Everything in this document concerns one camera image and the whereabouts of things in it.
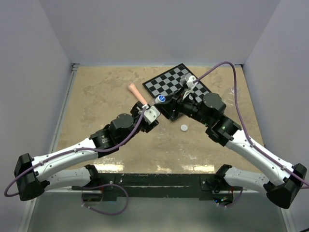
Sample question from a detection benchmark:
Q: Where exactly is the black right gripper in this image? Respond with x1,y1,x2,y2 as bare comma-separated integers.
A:
154,86,211,126

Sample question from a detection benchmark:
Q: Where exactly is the blue white bottle cap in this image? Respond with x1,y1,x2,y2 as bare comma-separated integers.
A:
155,95,166,103

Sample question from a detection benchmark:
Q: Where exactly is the clear plastic bottle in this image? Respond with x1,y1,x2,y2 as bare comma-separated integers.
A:
222,86,240,106
148,98,161,107

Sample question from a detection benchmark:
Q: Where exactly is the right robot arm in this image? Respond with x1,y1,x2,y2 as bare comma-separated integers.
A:
155,93,307,209

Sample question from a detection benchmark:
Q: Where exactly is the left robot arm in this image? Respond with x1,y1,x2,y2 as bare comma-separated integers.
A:
13,102,160,201

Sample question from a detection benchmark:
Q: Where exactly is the black white checkerboard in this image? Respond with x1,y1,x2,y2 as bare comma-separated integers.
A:
142,63,211,103

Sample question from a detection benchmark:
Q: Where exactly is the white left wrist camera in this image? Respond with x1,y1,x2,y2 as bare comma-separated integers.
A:
139,105,161,125

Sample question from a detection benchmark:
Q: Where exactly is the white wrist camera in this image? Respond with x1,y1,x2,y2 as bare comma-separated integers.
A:
139,105,161,125
180,73,197,100

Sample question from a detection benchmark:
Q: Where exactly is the pink cylindrical handle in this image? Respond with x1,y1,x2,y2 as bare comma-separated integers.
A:
127,83,148,105

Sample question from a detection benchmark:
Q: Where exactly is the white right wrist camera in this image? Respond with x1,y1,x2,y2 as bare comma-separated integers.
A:
180,73,197,100

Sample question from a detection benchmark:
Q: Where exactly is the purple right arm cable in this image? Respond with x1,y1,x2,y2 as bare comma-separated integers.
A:
190,61,309,208

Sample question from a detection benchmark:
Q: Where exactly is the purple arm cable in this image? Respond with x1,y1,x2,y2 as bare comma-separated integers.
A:
4,106,130,216
190,61,309,208

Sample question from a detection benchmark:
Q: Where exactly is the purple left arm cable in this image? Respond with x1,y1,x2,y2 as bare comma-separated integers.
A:
4,106,130,216

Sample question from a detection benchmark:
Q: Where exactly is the aluminium frame rail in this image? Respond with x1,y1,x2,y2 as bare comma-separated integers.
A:
18,63,80,232

